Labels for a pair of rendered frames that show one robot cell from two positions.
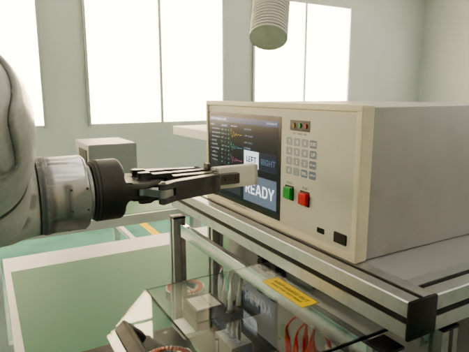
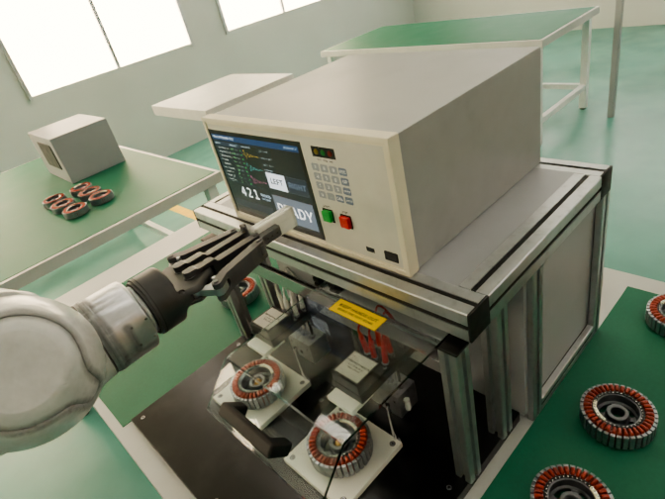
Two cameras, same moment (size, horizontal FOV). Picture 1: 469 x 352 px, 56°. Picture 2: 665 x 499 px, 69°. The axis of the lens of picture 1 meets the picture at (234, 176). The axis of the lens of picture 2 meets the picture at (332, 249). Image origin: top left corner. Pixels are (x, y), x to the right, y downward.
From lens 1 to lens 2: 0.19 m
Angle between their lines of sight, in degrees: 22
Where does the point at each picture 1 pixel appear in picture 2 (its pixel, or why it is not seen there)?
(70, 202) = (136, 338)
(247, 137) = (265, 159)
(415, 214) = (452, 208)
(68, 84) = not seen: outside the picture
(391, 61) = not seen: outside the picture
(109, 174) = (159, 293)
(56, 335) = (132, 382)
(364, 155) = (399, 183)
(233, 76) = not seen: outside the picture
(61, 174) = (114, 318)
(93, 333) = (167, 367)
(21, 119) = (94, 355)
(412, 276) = (463, 278)
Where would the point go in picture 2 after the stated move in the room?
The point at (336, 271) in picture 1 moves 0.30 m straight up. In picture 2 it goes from (397, 291) to (354, 66)
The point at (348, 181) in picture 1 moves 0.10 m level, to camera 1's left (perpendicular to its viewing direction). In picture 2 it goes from (388, 207) to (316, 232)
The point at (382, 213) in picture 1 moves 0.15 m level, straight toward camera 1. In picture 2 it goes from (424, 223) to (436, 289)
